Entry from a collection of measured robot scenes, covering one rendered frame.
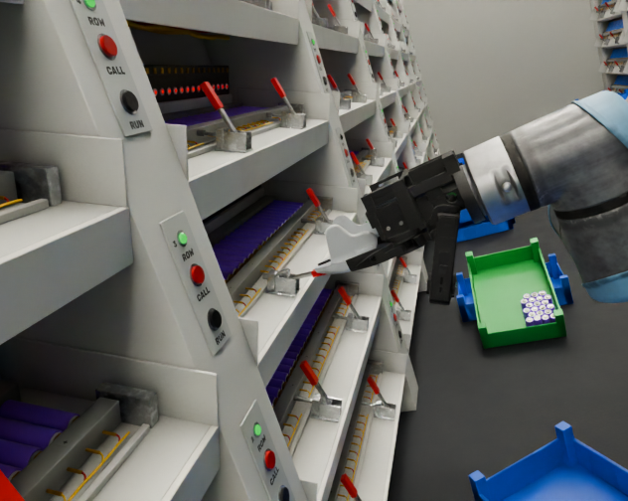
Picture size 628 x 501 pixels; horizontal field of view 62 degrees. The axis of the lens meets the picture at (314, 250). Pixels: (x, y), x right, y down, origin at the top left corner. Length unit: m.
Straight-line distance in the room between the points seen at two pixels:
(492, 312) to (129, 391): 1.19
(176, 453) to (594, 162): 0.47
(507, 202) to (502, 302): 0.97
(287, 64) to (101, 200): 0.71
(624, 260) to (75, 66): 0.53
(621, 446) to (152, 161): 0.92
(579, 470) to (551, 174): 0.61
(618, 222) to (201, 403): 0.44
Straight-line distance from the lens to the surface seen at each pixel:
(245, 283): 0.68
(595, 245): 0.62
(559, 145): 0.58
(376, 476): 0.96
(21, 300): 0.34
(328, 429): 0.75
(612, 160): 0.59
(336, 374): 0.86
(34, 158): 0.45
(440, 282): 0.63
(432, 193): 0.61
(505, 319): 1.50
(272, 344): 0.58
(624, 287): 0.64
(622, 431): 1.14
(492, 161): 0.58
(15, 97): 0.45
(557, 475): 1.05
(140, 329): 0.45
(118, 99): 0.45
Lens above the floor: 0.70
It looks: 14 degrees down
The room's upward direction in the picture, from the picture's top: 18 degrees counter-clockwise
